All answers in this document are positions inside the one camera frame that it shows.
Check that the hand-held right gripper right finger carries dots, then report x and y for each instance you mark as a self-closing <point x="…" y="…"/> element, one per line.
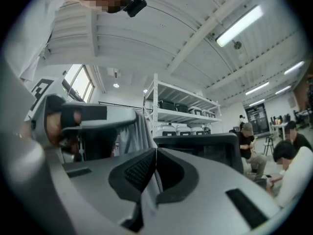
<point x="200" y="204"/>

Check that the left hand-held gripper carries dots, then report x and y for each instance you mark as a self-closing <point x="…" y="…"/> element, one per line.
<point x="39" y="101"/>

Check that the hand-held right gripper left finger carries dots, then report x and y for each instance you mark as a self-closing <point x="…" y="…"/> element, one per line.
<point x="97" y="185"/>

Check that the grey clothing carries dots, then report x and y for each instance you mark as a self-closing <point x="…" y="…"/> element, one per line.
<point x="139" y="136"/>

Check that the person's left hand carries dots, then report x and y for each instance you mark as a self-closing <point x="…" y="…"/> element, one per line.
<point x="68" y="116"/>

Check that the white metal shelf rack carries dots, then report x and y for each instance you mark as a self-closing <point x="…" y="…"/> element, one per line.
<point x="155" y="101"/>

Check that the ceiling vent unit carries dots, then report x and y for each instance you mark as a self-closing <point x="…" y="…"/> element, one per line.
<point x="114" y="72"/>

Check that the window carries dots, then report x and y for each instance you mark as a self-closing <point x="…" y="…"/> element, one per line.
<point x="82" y="82"/>

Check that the black storage bin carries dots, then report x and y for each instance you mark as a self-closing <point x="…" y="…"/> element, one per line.
<point x="181" y="108"/>
<point x="167" y="105"/>

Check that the white storage box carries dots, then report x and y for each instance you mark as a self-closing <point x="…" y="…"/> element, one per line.
<point x="195" y="111"/>
<point x="206" y="113"/>
<point x="212" y="114"/>

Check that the black stool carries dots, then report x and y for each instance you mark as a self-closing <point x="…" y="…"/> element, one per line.
<point x="269" y="141"/>

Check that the black door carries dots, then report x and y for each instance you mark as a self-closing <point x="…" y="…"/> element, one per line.
<point x="255" y="119"/>

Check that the person's white shirt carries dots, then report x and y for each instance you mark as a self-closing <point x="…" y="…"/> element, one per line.
<point x="41" y="33"/>

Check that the table with bottles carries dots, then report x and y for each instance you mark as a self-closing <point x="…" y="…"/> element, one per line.
<point x="280" y="125"/>

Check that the ceiling tube light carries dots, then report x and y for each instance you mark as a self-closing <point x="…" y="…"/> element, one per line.
<point x="294" y="68"/>
<point x="283" y="90"/>
<point x="257" y="88"/>
<point x="238" y="26"/>
<point x="256" y="102"/>

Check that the black wall rail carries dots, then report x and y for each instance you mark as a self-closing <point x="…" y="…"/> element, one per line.
<point x="117" y="104"/>

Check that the black head camera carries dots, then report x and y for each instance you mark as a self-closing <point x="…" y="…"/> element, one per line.
<point x="135" y="6"/>

